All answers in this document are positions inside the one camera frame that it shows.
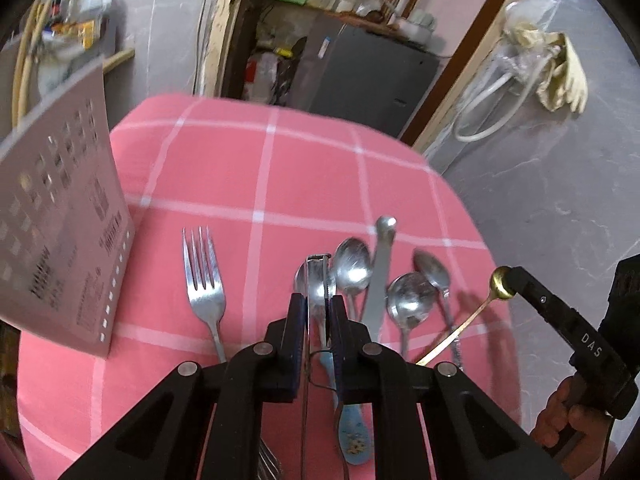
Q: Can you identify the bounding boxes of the grey refrigerator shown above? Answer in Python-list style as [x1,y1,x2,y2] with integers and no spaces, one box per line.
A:
[305,12,441,136]

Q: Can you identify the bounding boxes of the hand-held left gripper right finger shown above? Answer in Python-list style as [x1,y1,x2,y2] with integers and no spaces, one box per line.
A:
[325,294,568,480]

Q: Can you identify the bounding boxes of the person's right hand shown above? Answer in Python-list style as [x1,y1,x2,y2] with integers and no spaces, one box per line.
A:
[530,376,613,458]

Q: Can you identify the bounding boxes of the metal peeler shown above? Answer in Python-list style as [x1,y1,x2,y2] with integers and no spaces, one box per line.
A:
[300,255,351,480]

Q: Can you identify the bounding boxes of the orange plastic packet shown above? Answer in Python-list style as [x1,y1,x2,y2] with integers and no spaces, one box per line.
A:
[62,19,99,50]

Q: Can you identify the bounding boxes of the white sack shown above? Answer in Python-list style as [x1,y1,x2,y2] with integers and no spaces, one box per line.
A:
[247,50,281,101]

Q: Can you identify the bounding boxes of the clear plastic bag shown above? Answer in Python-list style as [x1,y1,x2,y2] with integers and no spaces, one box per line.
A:
[502,0,558,36]

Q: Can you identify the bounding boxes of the white utensil holder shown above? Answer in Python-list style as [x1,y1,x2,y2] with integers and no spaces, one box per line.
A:
[0,55,137,360]

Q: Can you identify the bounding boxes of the blue handled spoon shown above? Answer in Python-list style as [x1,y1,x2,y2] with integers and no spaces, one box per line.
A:
[294,260,373,466]

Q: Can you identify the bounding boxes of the metal fork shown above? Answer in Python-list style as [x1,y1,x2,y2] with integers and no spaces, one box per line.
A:
[257,440,283,480]
[182,226,228,363]

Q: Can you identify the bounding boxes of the yellow rubber gloves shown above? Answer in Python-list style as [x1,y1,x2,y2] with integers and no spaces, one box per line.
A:
[510,27,590,113]

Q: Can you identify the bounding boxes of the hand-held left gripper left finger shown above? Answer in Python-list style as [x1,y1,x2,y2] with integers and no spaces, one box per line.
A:
[57,292,308,480]

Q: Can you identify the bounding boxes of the metal spoon patterned handle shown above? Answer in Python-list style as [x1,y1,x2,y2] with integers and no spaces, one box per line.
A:
[413,250,466,373]

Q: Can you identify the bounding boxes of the pink checkered tablecloth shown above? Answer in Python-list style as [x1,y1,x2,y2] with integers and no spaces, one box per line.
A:
[17,94,523,480]

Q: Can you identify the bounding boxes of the wooden door frame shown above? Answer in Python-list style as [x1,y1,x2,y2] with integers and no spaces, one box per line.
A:
[197,0,531,156]

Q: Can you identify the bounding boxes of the white hose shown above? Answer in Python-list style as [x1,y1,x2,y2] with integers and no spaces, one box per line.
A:
[452,55,538,143]

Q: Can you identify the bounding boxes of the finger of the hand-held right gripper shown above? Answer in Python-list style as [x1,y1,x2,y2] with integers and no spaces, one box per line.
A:
[504,266,577,342]

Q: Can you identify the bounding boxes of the metal table knife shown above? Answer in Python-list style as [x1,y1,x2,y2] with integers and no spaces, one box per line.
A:
[361,216,398,343]

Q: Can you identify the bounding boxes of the metal pot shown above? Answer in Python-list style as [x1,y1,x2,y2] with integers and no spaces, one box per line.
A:
[400,10,436,43]

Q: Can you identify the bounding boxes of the gold spoon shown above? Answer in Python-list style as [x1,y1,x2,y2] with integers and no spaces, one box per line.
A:
[415,267,512,367]

